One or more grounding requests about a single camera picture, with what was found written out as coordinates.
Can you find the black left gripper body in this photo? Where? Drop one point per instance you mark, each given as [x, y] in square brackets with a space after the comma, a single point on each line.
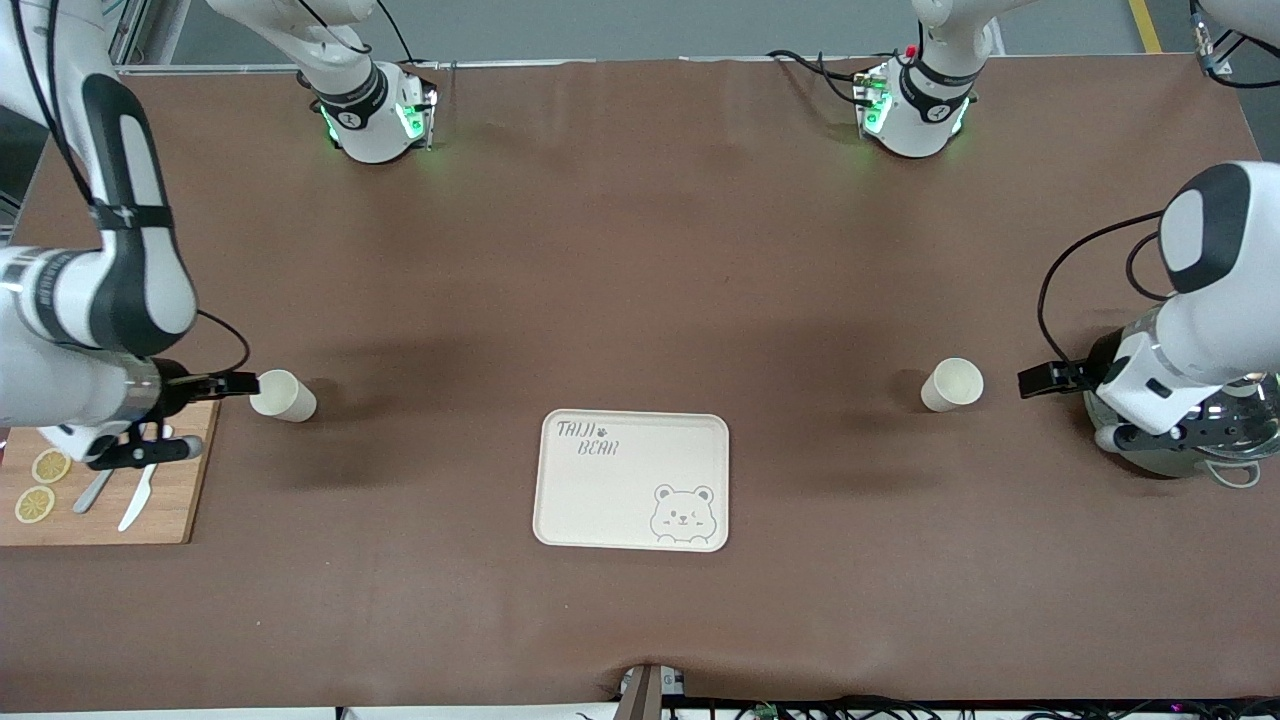
[1098, 366]

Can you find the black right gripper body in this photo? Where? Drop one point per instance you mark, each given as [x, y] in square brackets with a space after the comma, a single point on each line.
[176, 391]

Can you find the white paper cup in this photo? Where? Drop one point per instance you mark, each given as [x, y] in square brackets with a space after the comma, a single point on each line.
[952, 385]
[282, 395]

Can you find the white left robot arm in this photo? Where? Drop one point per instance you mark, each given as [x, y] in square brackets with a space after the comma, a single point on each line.
[1200, 330]

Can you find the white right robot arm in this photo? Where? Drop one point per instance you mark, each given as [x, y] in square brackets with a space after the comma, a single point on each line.
[130, 280]

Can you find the white plastic knife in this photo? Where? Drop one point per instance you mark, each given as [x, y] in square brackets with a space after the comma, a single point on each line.
[138, 500]

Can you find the wooden cutting board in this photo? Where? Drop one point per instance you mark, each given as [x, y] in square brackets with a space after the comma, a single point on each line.
[180, 510]

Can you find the grey plastic knife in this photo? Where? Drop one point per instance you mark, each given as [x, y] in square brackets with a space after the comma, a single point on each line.
[92, 492]

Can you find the lemon slice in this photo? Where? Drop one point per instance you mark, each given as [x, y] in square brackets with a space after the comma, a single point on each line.
[35, 504]
[51, 465]

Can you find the glass pot lid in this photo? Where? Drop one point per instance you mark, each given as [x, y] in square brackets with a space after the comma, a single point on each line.
[1250, 420]

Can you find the cream tray with bear print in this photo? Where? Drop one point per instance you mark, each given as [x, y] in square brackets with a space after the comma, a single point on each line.
[620, 490]

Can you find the aluminium corner bracket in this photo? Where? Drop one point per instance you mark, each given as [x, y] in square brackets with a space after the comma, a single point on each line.
[1215, 62]

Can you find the aluminium frame post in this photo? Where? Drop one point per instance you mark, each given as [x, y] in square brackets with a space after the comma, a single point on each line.
[128, 35]

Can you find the front camera mount post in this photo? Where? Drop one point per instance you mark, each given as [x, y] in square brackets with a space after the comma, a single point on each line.
[642, 695]

